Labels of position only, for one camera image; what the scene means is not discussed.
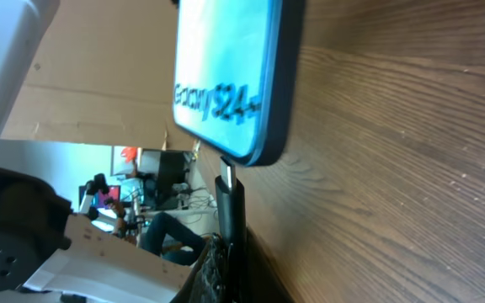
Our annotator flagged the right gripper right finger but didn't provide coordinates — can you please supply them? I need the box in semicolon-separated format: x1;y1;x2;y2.
242;227;294;303

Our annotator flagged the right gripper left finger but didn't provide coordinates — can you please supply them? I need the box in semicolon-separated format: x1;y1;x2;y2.
174;234;229;303

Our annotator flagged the black USB charging cable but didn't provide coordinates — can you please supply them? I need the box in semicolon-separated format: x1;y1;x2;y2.
213;155;250;303

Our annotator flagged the Galaxy S24 smartphone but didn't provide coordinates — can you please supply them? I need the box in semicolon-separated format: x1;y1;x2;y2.
173;0;306;167

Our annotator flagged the seated person in background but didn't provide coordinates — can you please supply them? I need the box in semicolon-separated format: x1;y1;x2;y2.
107;197;210;267

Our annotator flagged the background desk with monitors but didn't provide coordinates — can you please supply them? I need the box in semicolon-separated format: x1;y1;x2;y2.
78;146;216;218

